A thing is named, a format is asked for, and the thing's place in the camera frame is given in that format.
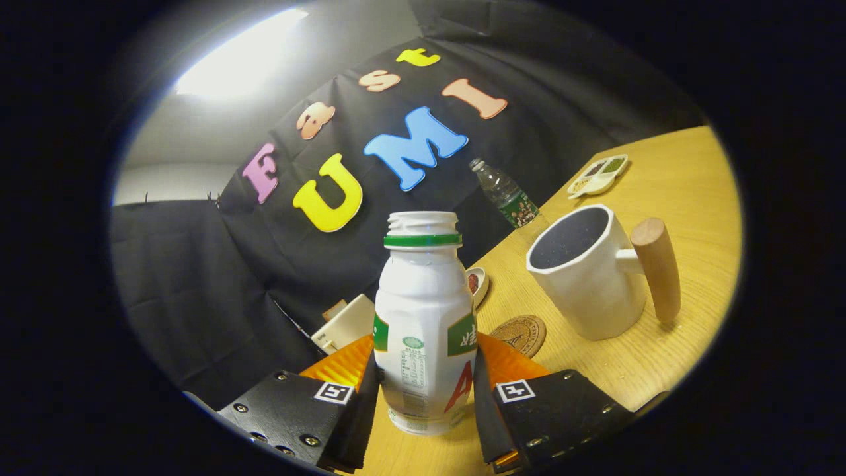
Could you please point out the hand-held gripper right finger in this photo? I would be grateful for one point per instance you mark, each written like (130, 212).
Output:
(486, 416)

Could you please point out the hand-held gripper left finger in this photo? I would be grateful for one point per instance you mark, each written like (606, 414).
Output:
(360, 423)

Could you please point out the round cork coaster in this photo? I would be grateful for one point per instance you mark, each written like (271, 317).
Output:
(522, 334)

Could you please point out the white juice bottle green label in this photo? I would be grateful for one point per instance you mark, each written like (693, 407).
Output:
(423, 297)

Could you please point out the clear plastic water bottle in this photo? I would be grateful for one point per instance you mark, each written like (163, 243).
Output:
(512, 198)

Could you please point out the cream toaster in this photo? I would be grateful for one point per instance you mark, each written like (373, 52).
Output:
(347, 324)

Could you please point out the bread slice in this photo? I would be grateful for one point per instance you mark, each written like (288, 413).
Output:
(334, 310)

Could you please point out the grey round plate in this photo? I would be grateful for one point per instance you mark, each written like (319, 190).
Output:
(483, 285)

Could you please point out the red meat slice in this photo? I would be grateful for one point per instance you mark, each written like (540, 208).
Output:
(473, 283)

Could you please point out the wooden table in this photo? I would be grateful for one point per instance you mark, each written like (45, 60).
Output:
(661, 357)

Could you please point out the black backdrop cloth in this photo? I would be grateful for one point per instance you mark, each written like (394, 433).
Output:
(198, 284)

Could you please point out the white divided dish with beans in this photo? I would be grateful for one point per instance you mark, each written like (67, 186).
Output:
(595, 185)

